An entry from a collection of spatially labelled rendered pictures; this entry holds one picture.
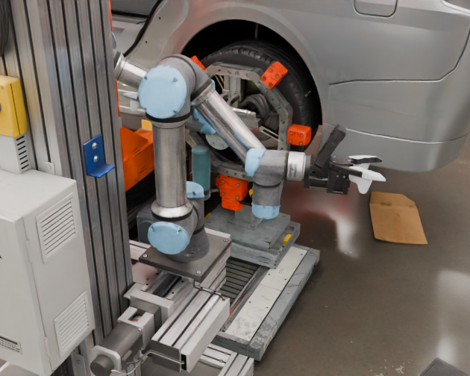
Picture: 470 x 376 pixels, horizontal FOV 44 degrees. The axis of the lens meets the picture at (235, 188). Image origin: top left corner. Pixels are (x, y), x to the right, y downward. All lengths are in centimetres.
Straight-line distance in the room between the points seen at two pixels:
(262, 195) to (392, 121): 113
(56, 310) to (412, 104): 163
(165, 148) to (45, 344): 57
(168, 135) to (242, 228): 163
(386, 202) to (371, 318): 114
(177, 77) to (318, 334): 168
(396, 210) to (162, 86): 260
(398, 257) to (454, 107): 116
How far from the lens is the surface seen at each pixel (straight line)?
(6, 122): 143
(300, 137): 257
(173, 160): 152
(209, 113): 158
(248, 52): 264
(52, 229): 141
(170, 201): 157
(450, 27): 240
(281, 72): 251
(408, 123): 252
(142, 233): 289
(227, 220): 312
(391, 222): 366
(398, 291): 313
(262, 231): 304
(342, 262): 326
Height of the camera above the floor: 189
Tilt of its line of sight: 29 degrees down
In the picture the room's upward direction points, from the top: 1 degrees clockwise
